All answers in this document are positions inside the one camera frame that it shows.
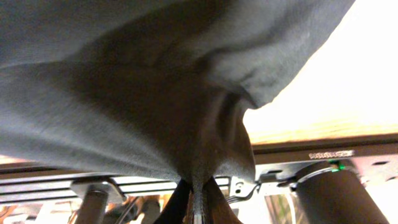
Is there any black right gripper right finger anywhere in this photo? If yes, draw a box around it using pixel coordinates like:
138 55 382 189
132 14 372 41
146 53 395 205
202 177 241 224

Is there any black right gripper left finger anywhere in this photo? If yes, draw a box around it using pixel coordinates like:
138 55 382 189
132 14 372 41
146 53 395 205
154 179 192 224

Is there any black t-shirt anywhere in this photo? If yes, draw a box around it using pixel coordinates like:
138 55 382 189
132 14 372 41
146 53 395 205
1 0 353 213

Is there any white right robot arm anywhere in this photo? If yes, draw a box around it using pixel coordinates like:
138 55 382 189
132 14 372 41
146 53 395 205
154 161 388 224

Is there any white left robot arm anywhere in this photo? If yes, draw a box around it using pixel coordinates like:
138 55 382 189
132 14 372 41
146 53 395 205
75 190 108 224

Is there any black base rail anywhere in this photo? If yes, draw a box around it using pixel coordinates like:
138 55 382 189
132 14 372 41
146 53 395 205
1 134 397 205

